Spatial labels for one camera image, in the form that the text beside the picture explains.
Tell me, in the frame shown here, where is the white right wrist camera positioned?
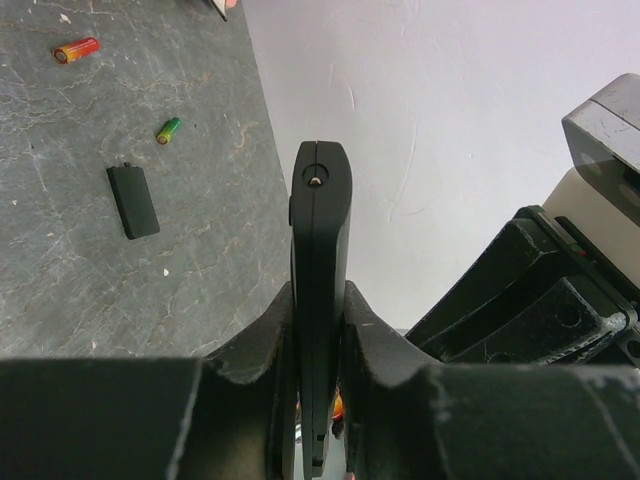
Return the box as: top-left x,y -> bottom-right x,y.
544,73 -> 639,271

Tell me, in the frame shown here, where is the black remote control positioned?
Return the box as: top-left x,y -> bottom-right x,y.
289,141 -> 353,479

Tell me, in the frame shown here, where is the black battery cover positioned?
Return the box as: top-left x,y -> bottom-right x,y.
106,163 -> 160,240

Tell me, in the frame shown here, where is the green yellow battery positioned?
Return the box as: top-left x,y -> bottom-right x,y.
156,117 -> 181,145

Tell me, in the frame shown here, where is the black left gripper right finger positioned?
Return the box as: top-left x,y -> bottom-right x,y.
342,283 -> 639,479

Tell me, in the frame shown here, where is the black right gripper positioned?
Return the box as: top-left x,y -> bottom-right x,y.
406,206 -> 639,368

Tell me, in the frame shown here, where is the white square plate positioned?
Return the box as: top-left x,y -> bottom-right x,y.
203,0 -> 239,21

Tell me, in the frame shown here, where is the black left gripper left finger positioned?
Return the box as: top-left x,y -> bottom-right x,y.
1,285 -> 296,479

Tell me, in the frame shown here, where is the orange yellow battery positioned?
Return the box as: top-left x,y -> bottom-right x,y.
52,37 -> 101,65

